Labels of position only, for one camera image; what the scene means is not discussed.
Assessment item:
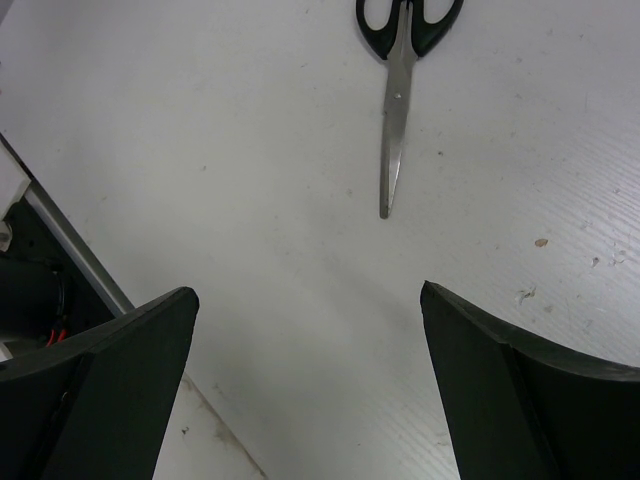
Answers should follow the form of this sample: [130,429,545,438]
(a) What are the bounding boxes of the black handled scissors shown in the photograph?
[355,0,464,219]

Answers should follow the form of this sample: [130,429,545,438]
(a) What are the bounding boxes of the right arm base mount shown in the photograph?
[1,200,119,361]

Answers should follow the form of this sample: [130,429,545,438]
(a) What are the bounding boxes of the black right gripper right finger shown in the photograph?
[420,282,639,479]

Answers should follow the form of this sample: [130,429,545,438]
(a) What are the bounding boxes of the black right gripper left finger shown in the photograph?
[1,287,199,479]

